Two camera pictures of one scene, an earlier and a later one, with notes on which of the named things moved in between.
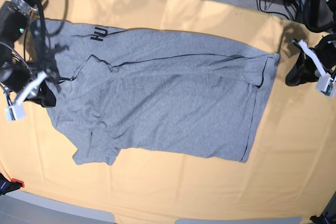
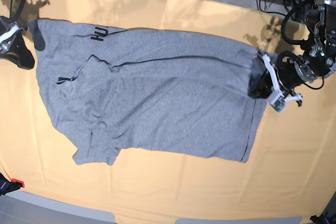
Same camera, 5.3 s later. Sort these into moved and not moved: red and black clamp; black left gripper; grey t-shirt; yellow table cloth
Moved: black left gripper
Not moved: yellow table cloth; grey t-shirt; red and black clamp
